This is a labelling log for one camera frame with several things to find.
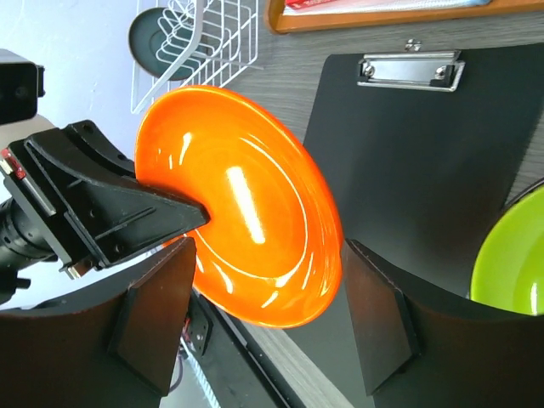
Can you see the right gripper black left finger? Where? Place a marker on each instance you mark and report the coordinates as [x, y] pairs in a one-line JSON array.
[[111, 344]]

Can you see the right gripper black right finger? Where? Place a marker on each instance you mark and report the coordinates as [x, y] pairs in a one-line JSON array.
[[422, 346]]

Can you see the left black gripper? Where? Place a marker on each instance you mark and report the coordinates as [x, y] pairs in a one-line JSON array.
[[75, 199]]

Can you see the lime green plate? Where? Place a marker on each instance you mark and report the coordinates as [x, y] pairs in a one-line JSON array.
[[508, 270]]

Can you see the orange plate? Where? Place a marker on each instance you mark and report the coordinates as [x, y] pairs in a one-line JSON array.
[[270, 252]]

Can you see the dark teal plate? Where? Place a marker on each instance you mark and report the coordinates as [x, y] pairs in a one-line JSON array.
[[157, 37]]

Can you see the black clipboard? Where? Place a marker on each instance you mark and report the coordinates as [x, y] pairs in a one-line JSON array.
[[420, 151]]

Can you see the orange wooden shelf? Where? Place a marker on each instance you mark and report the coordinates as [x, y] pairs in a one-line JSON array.
[[278, 23]]

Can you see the red book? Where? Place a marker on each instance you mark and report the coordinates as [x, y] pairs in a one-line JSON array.
[[305, 4]]

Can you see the light blue folder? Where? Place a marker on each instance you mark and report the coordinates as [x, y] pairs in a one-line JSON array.
[[369, 6]]

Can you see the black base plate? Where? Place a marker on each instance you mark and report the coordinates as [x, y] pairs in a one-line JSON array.
[[231, 366]]

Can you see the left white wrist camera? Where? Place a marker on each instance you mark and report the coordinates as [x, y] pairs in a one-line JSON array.
[[21, 85]]

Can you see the white wire dish rack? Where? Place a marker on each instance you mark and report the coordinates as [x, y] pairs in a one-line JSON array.
[[224, 44]]

